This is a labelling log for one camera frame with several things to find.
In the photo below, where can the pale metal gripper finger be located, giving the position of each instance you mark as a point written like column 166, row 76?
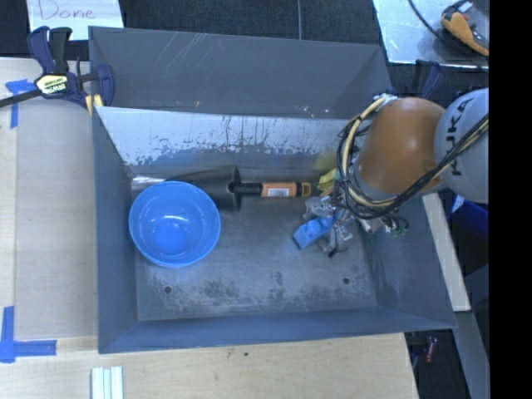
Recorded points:
column 338, row 236
column 318, row 209

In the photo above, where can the blue toy block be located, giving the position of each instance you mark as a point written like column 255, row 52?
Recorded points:
column 309, row 232

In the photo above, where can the yellow lumpy object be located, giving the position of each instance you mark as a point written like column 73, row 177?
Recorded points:
column 327, row 178

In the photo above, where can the grey metal bin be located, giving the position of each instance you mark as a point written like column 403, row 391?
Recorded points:
column 249, row 289

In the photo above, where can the blue plastic bowl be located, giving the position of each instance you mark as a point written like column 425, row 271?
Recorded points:
column 174, row 225

